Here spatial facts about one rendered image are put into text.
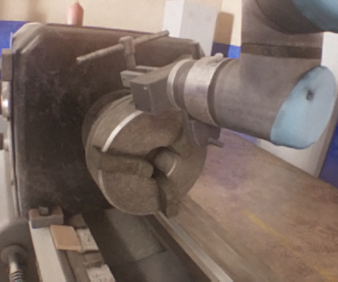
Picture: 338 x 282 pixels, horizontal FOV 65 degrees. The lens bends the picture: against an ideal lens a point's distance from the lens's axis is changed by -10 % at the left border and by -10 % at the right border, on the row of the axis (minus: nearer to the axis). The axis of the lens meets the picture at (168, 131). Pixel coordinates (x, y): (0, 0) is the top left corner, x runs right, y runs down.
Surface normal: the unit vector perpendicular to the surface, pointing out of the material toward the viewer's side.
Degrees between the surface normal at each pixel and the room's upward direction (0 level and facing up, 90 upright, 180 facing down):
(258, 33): 96
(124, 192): 90
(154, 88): 84
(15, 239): 90
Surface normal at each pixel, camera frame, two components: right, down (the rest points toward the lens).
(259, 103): -0.77, 0.18
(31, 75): 0.50, 0.34
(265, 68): -0.58, 0.25
